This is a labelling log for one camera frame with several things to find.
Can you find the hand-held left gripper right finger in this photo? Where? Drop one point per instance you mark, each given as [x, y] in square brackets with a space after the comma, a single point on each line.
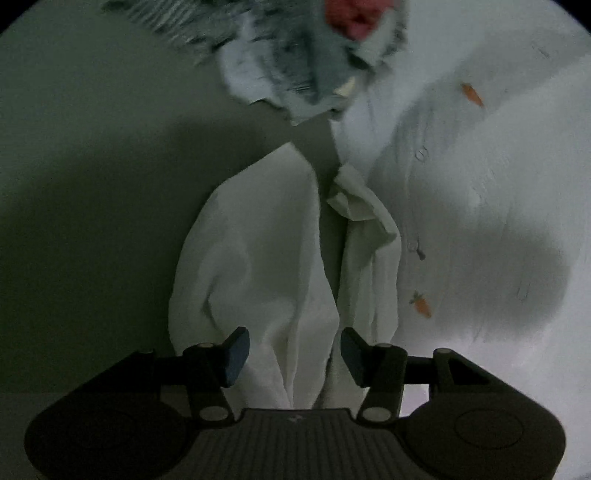
[353, 361]

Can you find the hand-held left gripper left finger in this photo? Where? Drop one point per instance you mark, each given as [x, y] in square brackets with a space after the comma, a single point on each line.
[235, 356]

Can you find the white cream shirt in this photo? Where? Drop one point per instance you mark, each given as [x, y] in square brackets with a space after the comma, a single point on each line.
[258, 258]

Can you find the pile of grey clothes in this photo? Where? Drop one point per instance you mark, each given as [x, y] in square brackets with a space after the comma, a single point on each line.
[295, 60]

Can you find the grey mat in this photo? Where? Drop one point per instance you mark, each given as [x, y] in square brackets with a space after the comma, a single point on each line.
[92, 221]

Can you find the white carrot print cloth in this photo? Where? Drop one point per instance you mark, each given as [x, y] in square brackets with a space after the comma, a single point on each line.
[485, 194]

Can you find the red cloth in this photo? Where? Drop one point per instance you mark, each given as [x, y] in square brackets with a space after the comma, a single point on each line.
[355, 16]

